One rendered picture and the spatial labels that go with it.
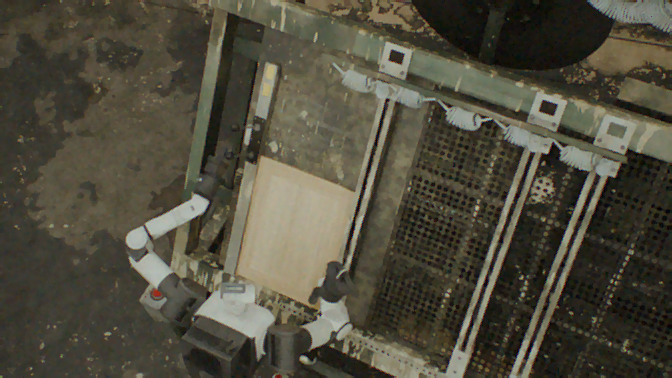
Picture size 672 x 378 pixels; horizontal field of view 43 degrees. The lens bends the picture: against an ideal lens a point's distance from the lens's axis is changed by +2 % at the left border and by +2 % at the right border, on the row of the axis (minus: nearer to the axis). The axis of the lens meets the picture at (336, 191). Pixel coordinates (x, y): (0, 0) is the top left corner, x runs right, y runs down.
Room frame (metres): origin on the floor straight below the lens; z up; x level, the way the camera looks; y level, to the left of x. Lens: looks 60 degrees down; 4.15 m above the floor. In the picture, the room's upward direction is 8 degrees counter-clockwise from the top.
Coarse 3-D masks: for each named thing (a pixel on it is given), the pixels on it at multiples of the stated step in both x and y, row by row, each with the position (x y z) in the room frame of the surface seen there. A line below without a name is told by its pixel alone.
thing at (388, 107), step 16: (384, 48) 1.86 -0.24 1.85; (400, 48) 1.84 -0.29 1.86; (384, 64) 1.82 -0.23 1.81; (384, 96) 1.69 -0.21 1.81; (384, 112) 1.75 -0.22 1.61; (384, 128) 1.69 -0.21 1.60; (368, 144) 1.67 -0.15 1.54; (384, 144) 1.66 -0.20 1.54; (368, 160) 1.63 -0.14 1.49; (368, 176) 1.61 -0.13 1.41; (368, 192) 1.55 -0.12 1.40; (352, 208) 1.53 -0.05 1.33; (368, 208) 1.53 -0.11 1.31; (352, 224) 1.49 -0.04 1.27; (352, 240) 1.44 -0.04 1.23; (352, 256) 1.40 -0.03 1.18; (352, 272) 1.38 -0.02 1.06
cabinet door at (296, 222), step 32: (256, 192) 1.74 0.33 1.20; (288, 192) 1.69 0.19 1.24; (320, 192) 1.64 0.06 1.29; (352, 192) 1.60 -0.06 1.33; (256, 224) 1.64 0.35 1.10; (288, 224) 1.60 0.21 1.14; (320, 224) 1.56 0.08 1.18; (256, 256) 1.55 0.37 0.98; (288, 256) 1.51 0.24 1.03; (320, 256) 1.46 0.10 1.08; (288, 288) 1.41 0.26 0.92
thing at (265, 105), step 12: (264, 72) 2.02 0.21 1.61; (276, 72) 2.01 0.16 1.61; (276, 84) 2.00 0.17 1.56; (264, 96) 1.96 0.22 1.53; (264, 108) 1.93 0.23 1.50; (264, 132) 1.88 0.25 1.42; (252, 168) 1.79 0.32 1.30; (252, 180) 1.76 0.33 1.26; (240, 192) 1.75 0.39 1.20; (252, 192) 1.74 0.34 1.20; (240, 204) 1.71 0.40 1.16; (240, 216) 1.68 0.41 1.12; (240, 228) 1.64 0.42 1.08; (240, 240) 1.61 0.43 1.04; (228, 252) 1.59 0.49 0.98; (228, 264) 1.56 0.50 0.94
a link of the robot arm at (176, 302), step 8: (168, 280) 1.32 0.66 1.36; (176, 280) 1.32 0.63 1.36; (160, 288) 1.30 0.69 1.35; (168, 288) 1.29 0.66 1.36; (176, 288) 1.29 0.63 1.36; (168, 296) 1.27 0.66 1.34; (176, 296) 1.26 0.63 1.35; (184, 296) 1.25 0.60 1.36; (168, 304) 1.24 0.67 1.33; (176, 304) 1.23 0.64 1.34; (184, 304) 1.23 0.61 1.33; (192, 304) 1.24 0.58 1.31; (168, 312) 1.22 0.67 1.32; (176, 312) 1.21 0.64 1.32; (184, 312) 1.22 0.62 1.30
